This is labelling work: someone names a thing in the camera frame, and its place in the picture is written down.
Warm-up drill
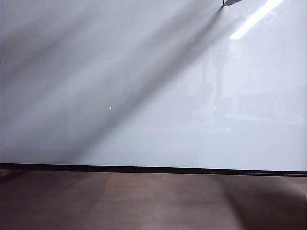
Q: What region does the white glossy whiteboard black frame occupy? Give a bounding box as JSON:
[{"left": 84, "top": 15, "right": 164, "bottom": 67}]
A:
[{"left": 0, "top": 0, "right": 307, "bottom": 178}]

